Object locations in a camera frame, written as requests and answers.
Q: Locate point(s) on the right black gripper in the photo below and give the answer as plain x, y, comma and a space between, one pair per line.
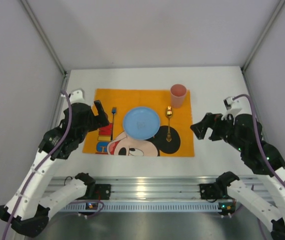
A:
210, 125

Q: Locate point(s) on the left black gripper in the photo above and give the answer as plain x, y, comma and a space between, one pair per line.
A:
92, 119

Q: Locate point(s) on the blue metal fork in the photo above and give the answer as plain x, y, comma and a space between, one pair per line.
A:
113, 111

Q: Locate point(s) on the orange Mickey Mouse placemat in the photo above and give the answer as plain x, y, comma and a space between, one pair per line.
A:
182, 145

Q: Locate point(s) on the gold ornate spoon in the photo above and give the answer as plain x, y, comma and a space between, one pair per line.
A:
169, 114

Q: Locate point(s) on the light blue plate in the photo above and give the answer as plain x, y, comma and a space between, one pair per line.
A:
141, 123

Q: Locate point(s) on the pink plastic cup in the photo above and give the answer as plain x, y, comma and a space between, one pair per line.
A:
178, 93

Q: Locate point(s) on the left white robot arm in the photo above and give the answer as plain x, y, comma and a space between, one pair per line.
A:
28, 212

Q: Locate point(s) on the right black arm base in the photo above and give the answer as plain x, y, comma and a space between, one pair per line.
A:
211, 192

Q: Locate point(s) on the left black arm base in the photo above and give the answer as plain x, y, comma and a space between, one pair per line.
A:
100, 192

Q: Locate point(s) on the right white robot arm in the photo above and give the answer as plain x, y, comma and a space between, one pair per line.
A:
239, 128

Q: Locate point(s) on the aluminium mounting rail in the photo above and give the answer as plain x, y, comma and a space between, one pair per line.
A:
160, 189

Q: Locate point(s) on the perforated cable duct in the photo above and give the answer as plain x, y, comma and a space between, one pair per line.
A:
153, 207

